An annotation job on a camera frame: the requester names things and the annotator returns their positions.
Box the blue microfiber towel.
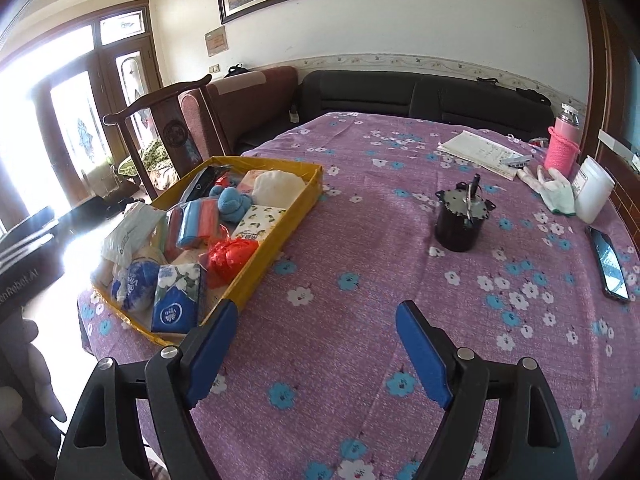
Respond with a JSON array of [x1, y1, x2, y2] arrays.
[[208, 184, 254, 224]]

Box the black smartphone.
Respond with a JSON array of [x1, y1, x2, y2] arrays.
[[585, 225, 632, 305]]

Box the green floral cushion chair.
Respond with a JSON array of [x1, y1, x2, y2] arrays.
[[116, 136, 179, 187]]

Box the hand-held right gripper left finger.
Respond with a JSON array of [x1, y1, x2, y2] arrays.
[[54, 300, 239, 480]]

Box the white plastic bag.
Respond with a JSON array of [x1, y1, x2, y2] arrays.
[[99, 201, 167, 267], [251, 169, 308, 209]]

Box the wall plaque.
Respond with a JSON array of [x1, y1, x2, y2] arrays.
[[203, 25, 229, 58]]

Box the black label zip bag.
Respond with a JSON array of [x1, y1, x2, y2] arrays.
[[179, 164, 234, 207]]

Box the pink bottle with knitted sleeve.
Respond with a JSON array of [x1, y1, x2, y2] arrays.
[[543, 102, 583, 182]]

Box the dark wooden chair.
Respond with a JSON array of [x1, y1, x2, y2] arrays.
[[101, 73, 237, 207]]

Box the wooden brick pattern partition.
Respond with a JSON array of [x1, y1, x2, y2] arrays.
[[576, 0, 640, 222]]

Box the person's left hand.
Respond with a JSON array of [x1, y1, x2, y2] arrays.
[[0, 317, 69, 442]]

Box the yellow cardboard box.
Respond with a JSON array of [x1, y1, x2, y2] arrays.
[[89, 155, 325, 349]]

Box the black sofa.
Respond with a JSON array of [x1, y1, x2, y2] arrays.
[[239, 69, 557, 157]]

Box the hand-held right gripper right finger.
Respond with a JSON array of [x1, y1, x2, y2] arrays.
[[395, 301, 583, 480]]

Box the blue white tissue pack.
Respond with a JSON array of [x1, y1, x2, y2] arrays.
[[149, 262, 209, 334]]

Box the white work glove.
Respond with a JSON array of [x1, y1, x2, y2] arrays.
[[516, 164, 577, 218]]

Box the flat white box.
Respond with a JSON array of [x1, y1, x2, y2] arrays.
[[596, 129, 637, 154]]

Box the brown armchair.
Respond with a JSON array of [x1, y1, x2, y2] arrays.
[[179, 64, 300, 162]]

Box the blue scrubber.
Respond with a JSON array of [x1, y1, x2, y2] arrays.
[[110, 255, 163, 312]]

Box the purple floral tablecloth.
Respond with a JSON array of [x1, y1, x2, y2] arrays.
[[76, 110, 640, 480]]

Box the colourful sponge cloth pack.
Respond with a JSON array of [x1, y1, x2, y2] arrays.
[[164, 198, 222, 251]]

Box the glass panel door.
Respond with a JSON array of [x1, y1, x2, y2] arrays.
[[0, 0, 164, 212]]

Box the paper sheets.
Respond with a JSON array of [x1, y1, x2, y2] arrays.
[[436, 129, 527, 182]]

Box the white plastic jar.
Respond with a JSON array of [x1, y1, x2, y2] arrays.
[[571, 155, 617, 226]]

